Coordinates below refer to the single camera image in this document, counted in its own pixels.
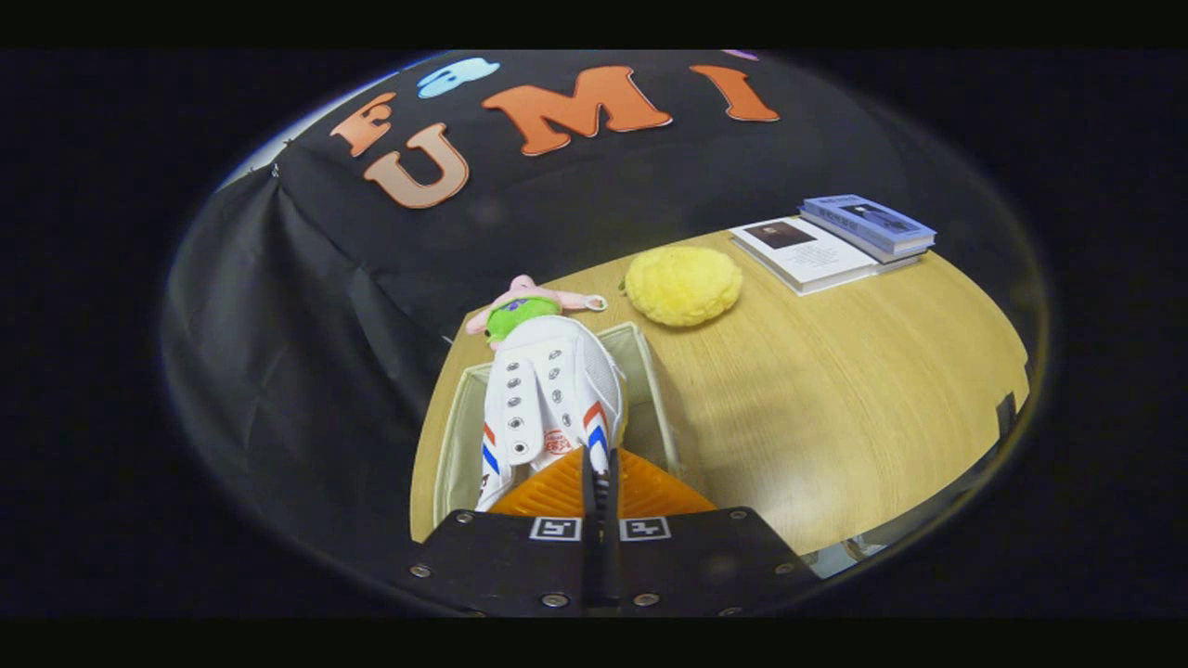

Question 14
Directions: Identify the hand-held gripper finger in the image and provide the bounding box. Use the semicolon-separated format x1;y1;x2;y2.
608;447;822;618
404;445;602;618

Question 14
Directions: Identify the brown fabric storage box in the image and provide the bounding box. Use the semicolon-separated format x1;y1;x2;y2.
432;321;683;530

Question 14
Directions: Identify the white striped shoe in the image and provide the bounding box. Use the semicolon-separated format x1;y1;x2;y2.
473;314;629;513

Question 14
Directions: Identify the pink green plush toy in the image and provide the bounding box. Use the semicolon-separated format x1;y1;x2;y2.
464;275;609;349

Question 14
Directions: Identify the yellow plush ball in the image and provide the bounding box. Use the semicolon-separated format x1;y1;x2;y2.
620;245;744;328

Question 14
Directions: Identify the white book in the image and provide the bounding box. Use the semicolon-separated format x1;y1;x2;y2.
729;217;920;296

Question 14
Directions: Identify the black backdrop cloth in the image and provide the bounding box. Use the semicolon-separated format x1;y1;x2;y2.
162;49;1031;595

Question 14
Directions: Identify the blue book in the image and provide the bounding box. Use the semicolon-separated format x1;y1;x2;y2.
799;194;936;263

